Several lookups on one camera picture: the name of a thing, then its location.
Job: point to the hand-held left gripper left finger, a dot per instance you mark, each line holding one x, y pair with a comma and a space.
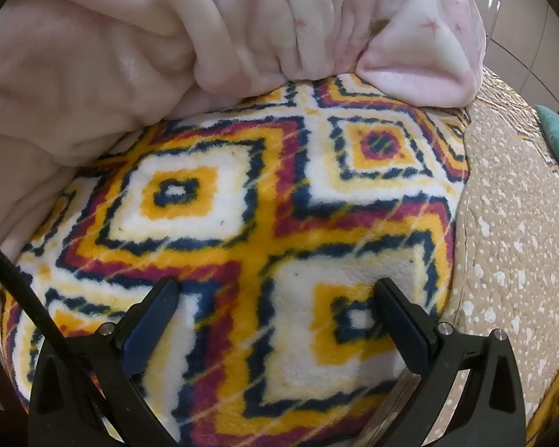
142, 340

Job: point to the diamond patterned fleece blanket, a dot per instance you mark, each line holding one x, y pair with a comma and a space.
261, 223

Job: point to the pink fleece blanket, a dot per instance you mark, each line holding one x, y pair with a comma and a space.
121, 56

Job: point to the beige quilted bedspread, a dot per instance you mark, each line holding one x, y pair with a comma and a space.
507, 223

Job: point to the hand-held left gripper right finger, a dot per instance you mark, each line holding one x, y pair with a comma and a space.
407, 326

